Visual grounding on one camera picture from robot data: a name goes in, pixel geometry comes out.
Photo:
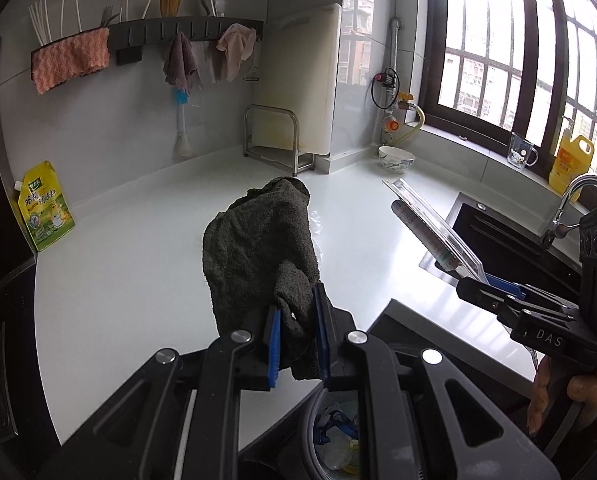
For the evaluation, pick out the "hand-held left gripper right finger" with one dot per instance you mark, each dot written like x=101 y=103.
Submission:
x=322 y=340

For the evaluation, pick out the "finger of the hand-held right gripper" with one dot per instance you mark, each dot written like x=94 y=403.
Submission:
x=488 y=300
x=506 y=286

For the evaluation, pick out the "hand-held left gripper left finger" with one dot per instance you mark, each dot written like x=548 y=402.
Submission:
x=273 y=350

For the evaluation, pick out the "clear plastic blister package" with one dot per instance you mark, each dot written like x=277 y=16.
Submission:
x=428 y=225

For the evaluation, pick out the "light blue perforated bin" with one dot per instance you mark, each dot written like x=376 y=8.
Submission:
x=308 y=440

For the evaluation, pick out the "grey towel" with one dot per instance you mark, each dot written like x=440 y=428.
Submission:
x=258 y=240

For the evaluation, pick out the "person's right hand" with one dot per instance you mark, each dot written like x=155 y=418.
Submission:
x=537 y=395

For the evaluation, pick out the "black kitchen sink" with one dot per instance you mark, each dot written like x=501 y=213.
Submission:
x=503 y=245

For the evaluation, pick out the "chrome faucet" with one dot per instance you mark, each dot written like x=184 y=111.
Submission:
x=571 y=187

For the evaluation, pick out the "clear plastic scrap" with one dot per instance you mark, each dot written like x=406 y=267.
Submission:
x=318 y=232

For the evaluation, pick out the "yellow oil bottle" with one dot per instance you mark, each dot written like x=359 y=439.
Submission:
x=573 y=165

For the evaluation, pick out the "glass mug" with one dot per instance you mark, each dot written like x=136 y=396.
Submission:
x=521 y=152

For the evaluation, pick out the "white patterned bowl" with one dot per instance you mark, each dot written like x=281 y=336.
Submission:
x=396 y=162

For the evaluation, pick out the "metal board rack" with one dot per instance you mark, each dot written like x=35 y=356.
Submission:
x=273 y=152

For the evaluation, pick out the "white bottle orange cap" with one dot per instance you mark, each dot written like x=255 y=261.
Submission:
x=391 y=130

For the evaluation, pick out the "gas valve red knob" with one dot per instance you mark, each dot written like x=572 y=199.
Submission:
x=384 y=80

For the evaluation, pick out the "grey gas pipe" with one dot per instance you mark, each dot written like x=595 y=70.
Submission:
x=395 y=45

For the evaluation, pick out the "yellow green seasoning pouch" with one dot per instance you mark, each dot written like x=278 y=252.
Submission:
x=46 y=210

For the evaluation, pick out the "blue white bottle brush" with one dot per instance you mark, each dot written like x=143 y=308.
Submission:
x=181 y=97

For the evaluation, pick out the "black gas stove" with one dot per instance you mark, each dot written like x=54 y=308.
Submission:
x=3 y=360

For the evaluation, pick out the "white cutting board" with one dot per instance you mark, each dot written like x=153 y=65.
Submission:
x=298 y=70

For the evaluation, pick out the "grey brown hanging rag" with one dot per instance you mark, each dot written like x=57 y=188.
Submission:
x=181 y=60

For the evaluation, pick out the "pink hanging rag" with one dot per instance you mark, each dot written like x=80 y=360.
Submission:
x=236 y=45

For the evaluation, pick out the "pink sponge cloth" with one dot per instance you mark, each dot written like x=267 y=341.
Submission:
x=68 y=60

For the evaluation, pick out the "metal fork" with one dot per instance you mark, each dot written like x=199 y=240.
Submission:
x=107 y=16

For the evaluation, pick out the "bundle of white sticks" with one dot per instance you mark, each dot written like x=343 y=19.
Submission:
x=42 y=22

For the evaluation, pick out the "brown window frame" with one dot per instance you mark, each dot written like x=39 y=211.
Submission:
x=431 y=60

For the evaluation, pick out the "dark grey wall rack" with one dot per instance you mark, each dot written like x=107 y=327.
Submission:
x=143 y=30

